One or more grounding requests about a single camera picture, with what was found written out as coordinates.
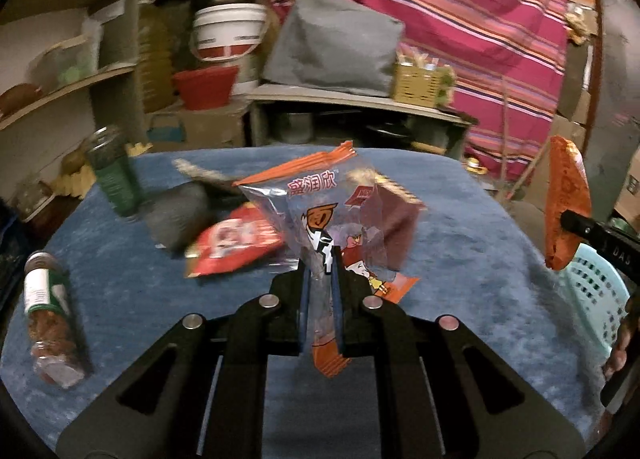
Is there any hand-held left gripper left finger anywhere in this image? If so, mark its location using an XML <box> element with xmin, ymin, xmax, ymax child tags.
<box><xmin>56</xmin><ymin>256</ymin><xmax>313</xmax><ymax>459</ymax></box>

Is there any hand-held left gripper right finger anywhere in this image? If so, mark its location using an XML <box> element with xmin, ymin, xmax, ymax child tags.
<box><xmin>331</xmin><ymin>246</ymin><xmax>586</xmax><ymax>459</ymax></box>

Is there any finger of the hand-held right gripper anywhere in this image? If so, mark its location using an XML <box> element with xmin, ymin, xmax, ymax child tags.
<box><xmin>560</xmin><ymin>210</ymin><xmax>606</xmax><ymax>246</ymax></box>

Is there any orange snack bag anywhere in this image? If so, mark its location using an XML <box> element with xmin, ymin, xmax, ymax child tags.
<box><xmin>544</xmin><ymin>135</ymin><xmax>592</xmax><ymax>271</ymax></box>

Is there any light blue plastic basket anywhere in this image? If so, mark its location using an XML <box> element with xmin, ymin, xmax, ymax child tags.
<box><xmin>557</xmin><ymin>244</ymin><xmax>632</xmax><ymax>362</ymax></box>

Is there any clear orange cartoon wrapper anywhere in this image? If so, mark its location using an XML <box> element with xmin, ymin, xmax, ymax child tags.
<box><xmin>232</xmin><ymin>140</ymin><xmax>428</xmax><ymax>379</ymax></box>

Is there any red snack packet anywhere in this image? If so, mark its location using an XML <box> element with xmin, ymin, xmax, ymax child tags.
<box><xmin>184</xmin><ymin>203</ymin><xmax>287</xmax><ymax>280</ymax></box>

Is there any person's right hand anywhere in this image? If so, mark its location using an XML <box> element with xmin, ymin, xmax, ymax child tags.
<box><xmin>602</xmin><ymin>296</ymin><xmax>640</xmax><ymax>382</ymax></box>

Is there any brown cardboard box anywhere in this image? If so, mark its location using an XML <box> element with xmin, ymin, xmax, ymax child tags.
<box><xmin>612</xmin><ymin>146</ymin><xmax>640</xmax><ymax>225</ymax></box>

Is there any brown box with yellow trim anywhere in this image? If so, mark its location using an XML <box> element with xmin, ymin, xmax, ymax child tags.
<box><xmin>359</xmin><ymin>178</ymin><xmax>427</xmax><ymax>271</ymax></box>

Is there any wooden stick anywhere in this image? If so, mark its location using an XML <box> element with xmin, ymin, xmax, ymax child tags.
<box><xmin>500</xmin><ymin>79</ymin><xmax>516</xmax><ymax>200</ymax></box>

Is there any blue knitted blanket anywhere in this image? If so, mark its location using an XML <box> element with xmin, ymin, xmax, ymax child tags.
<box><xmin>0</xmin><ymin>146</ymin><xmax>608</xmax><ymax>459</ymax></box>

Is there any brown framed door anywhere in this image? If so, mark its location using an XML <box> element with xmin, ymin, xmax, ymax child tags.
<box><xmin>595</xmin><ymin>0</ymin><xmax>640</xmax><ymax>180</ymax></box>

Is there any green leafy vegetable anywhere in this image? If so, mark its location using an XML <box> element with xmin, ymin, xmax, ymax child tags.
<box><xmin>437</xmin><ymin>66</ymin><xmax>458</xmax><ymax>107</ymax></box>

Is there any low cardboard box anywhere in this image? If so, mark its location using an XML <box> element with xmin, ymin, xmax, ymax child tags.
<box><xmin>150</xmin><ymin>109</ymin><xmax>251</xmax><ymax>147</ymax></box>

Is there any low wooden table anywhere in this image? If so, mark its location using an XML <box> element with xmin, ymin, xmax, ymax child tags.
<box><xmin>245</xmin><ymin>84</ymin><xmax>473</xmax><ymax>157</ymax></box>

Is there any yellow utensil holder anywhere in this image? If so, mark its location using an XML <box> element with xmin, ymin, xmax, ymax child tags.
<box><xmin>392</xmin><ymin>59</ymin><xmax>446</xmax><ymax>107</ymax></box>

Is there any small blue basket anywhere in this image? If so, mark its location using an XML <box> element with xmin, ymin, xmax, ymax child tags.
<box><xmin>148</xmin><ymin>114</ymin><xmax>185</xmax><ymax>144</ymax></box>

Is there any green glass bottle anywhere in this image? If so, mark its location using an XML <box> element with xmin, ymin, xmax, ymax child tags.
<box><xmin>82</xmin><ymin>125</ymin><xmax>143</xmax><ymax>217</ymax></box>

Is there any red plastic bowl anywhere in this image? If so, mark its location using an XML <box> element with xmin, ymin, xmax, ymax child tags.
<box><xmin>172</xmin><ymin>66</ymin><xmax>240</xmax><ymax>111</ymax></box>

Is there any red striped cloth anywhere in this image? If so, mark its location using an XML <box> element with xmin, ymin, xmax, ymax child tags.
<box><xmin>252</xmin><ymin>0</ymin><xmax>571</xmax><ymax>180</ymax></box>

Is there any clear jar with brown contents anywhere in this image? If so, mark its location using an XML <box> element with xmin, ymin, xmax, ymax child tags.
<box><xmin>23</xmin><ymin>250</ymin><xmax>93</xmax><ymax>389</ymax></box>

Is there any yellow egg tray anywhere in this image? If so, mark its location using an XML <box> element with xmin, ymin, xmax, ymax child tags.
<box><xmin>52</xmin><ymin>166</ymin><xmax>96</xmax><ymax>197</ymax></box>

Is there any grey fabric cover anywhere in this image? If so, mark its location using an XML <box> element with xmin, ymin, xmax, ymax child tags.
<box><xmin>262</xmin><ymin>0</ymin><xmax>406</xmax><ymax>99</ymax></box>

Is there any white plastic bucket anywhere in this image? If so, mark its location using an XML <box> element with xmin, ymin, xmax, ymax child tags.
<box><xmin>191</xmin><ymin>3</ymin><xmax>268</xmax><ymax>62</ymax></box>

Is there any large yellow oil jug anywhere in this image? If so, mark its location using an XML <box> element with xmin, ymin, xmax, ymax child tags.
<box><xmin>137</xmin><ymin>0</ymin><xmax>176</xmax><ymax>112</ymax></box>

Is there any wooden shelf unit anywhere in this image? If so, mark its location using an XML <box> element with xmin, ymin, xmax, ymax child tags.
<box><xmin>0</xmin><ymin>0</ymin><xmax>151</xmax><ymax>210</ymax></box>

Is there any clear plastic container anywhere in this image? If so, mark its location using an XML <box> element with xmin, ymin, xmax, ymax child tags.
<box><xmin>27</xmin><ymin>34</ymin><xmax>98</xmax><ymax>92</ymax></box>

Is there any sweet potato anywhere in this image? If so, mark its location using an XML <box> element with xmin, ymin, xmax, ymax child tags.
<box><xmin>0</xmin><ymin>83</ymin><xmax>46</xmax><ymax>115</ymax></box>

